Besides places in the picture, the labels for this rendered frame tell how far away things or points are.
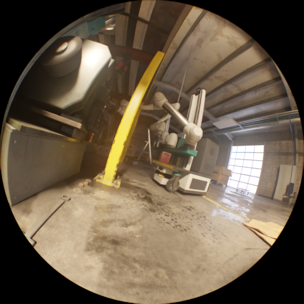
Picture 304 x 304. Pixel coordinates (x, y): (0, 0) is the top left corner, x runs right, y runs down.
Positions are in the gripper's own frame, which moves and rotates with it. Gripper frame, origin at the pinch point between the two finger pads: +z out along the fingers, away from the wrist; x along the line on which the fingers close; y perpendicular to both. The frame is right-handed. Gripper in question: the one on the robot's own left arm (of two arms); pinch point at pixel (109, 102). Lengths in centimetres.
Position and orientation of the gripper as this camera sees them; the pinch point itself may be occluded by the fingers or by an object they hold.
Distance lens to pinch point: 146.6
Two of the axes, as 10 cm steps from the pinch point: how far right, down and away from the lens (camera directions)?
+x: 8.4, 2.4, -4.8
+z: -4.4, -2.0, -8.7
